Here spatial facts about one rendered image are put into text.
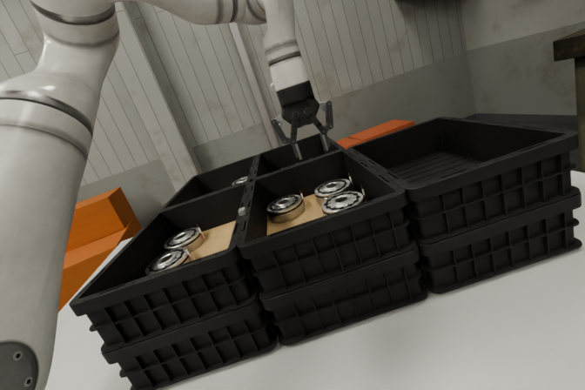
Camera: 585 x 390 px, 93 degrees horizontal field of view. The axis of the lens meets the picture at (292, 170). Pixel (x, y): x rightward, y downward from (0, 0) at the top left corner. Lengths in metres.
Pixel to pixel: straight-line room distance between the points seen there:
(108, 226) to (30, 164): 2.69
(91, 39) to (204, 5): 0.17
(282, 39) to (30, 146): 0.42
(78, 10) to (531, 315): 0.77
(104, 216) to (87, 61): 2.55
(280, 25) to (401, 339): 0.60
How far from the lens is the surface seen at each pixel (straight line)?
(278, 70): 0.59
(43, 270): 0.31
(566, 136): 0.64
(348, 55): 3.63
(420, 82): 4.04
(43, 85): 0.38
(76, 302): 0.63
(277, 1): 0.59
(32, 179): 0.32
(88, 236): 3.07
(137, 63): 3.23
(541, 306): 0.63
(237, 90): 3.34
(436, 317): 0.60
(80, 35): 0.49
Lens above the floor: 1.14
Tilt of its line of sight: 15 degrees down
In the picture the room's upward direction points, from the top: 19 degrees counter-clockwise
